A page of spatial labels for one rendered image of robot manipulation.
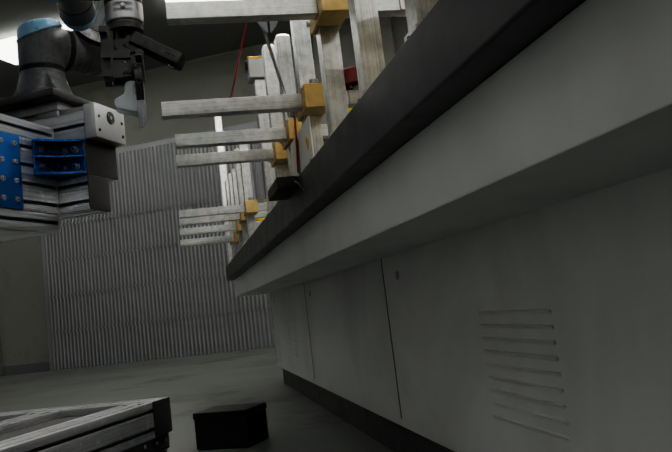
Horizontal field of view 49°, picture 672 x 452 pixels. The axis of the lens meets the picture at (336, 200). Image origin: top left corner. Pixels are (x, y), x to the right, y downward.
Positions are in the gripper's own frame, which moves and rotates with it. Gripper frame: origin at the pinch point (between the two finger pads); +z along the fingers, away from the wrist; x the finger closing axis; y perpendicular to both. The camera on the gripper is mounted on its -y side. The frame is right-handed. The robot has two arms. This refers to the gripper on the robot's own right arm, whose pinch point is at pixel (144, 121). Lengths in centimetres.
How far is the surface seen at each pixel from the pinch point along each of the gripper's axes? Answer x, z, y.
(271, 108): 1.5, -0.5, -25.5
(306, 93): 5.0, -2.2, -32.5
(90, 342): -837, 54, 112
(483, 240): 31, 33, -55
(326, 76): 22.7, 0.0, -33.0
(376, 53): 48, 5, -35
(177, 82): -771, -254, -23
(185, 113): 1.5, -0.7, -8.1
